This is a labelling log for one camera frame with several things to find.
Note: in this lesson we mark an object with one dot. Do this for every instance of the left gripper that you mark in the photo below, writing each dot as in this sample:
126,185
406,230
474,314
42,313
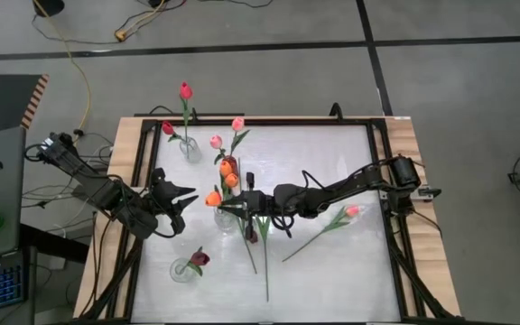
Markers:
164,201

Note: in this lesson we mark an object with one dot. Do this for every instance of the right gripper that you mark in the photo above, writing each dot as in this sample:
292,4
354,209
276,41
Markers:
256,202

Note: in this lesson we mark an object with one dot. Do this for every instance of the orange artificial tulip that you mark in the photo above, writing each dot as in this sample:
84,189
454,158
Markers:
226,168
231,180
213,198

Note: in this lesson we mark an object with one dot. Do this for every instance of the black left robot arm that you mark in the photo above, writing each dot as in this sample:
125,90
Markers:
84,173

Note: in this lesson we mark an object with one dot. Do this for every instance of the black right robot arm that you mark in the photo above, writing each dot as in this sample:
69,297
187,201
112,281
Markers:
346,185

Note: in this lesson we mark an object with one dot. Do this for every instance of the embossed clear glass vase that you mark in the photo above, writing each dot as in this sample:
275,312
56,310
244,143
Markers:
222,222

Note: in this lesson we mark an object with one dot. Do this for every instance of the smooth clear glass vase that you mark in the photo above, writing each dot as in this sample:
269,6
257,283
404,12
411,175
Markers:
191,150

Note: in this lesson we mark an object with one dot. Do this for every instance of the red glass vase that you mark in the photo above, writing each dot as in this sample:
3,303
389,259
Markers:
233,159

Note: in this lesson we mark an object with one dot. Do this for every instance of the round clear glass vase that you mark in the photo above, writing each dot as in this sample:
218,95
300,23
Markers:
176,273

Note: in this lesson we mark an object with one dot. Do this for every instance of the black clamp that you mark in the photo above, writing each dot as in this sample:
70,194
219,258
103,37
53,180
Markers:
336,110

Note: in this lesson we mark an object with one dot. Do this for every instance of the yellow power plug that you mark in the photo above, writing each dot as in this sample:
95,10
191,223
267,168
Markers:
120,35

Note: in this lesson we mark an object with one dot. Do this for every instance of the black floor mat orange stripes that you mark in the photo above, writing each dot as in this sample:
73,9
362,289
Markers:
2,104

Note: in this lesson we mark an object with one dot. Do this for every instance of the black round stand base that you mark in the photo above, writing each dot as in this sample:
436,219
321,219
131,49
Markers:
49,5

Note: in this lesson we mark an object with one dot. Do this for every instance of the black aluminium table frame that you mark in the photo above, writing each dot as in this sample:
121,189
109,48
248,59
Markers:
287,122

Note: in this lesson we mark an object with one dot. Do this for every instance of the silver frame bracket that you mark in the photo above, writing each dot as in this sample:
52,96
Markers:
422,192

